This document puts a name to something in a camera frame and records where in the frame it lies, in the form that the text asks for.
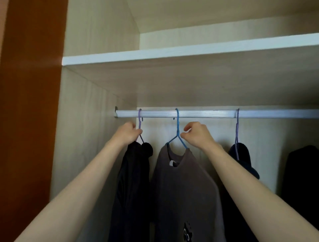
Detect person's left hand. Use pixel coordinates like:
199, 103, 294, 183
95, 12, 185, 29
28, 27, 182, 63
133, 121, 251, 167
110, 121, 143, 147

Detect person's right hand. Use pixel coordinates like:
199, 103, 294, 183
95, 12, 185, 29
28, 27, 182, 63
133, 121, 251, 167
179, 121, 224, 153

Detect blue hanger of grey shirt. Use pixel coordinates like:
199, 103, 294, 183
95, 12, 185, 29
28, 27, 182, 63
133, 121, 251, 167
165, 108, 190, 150

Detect navy shorts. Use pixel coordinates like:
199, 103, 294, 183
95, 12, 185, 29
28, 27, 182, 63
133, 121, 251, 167
219, 142, 261, 242

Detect white wooden wardrobe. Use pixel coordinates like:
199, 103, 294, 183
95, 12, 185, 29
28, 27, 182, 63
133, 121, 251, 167
0, 0, 319, 242

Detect dark grey pants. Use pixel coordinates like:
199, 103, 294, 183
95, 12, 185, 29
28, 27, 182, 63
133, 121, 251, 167
108, 141, 154, 242

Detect grey owl t-shirt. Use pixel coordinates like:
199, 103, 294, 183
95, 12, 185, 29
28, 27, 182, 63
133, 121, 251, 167
149, 143, 226, 242

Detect black Li-Ning t-shirt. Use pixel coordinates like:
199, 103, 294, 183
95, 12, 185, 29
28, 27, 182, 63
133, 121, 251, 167
284, 145, 319, 231

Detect person's right forearm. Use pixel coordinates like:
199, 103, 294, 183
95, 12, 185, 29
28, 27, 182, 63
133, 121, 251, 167
202, 144, 319, 242

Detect person's left forearm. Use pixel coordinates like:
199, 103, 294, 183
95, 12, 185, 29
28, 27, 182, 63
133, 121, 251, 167
14, 138, 130, 242

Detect silver closet rod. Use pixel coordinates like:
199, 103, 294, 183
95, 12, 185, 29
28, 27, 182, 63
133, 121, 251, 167
114, 106, 319, 119

